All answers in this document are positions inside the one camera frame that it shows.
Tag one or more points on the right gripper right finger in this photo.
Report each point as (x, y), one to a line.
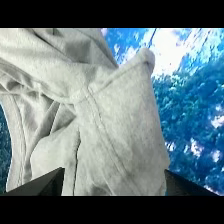
(181, 187)

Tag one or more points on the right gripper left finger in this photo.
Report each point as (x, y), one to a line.
(45, 185)

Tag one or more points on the grey T-shirt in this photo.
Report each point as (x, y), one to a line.
(100, 110)

